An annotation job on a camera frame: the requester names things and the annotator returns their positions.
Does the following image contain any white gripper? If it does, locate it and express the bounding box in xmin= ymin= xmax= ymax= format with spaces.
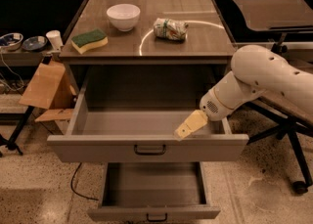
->
xmin=174 ymin=71 xmax=264 ymax=140

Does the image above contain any grey top drawer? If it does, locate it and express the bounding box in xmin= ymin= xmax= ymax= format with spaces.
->
xmin=48 ymin=68 xmax=248 ymax=162

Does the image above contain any grey drawer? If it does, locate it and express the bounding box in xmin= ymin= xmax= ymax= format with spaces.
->
xmin=48 ymin=68 xmax=248 ymax=162
xmin=88 ymin=162 xmax=220 ymax=223

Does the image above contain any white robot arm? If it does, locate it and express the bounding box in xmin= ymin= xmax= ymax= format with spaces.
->
xmin=174 ymin=45 xmax=313 ymax=141

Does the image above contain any grey bottom drawer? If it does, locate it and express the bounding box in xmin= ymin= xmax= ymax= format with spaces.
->
xmin=88 ymin=162 xmax=220 ymax=223

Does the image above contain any grey drawer cabinet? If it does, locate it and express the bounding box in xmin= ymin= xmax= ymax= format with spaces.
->
xmin=60 ymin=0 xmax=235 ymax=109

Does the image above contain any open cardboard box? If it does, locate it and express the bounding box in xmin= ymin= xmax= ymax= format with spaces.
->
xmin=20 ymin=61 xmax=77 ymax=134

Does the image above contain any crumpled snack bag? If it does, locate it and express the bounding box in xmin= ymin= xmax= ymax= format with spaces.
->
xmin=154 ymin=18 xmax=189 ymax=41

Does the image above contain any white ceramic bowl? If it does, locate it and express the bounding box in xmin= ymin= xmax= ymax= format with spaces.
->
xmin=107 ymin=4 xmax=141 ymax=31

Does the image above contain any black office chair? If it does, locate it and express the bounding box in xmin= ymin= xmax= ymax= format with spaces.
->
xmin=231 ymin=0 xmax=313 ymax=195

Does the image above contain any green yellow sponge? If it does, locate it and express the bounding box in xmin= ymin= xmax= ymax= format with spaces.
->
xmin=71 ymin=29 xmax=108 ymax=54

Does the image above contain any white paper cup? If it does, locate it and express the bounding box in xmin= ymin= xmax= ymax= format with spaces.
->
xmin=46 ymin=30 xmax=63 ymax=50

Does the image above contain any blue plate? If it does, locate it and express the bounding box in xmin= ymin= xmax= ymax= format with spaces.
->
xmin=22 ymin=36 xmax=48 ymax=52

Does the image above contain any black tripod stand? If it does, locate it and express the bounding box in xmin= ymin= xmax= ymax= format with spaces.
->
xmin=0 ymin=106 xmax=34 ymax=156

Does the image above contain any blue patterned bowl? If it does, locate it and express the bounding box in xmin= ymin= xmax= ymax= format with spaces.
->
xmin=0 ymin=32 xmax=23 ymax=51

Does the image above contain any black floor cable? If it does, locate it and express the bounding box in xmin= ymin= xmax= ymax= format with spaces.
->
xmin=69 ymin=162 xmax=100 ymax=202

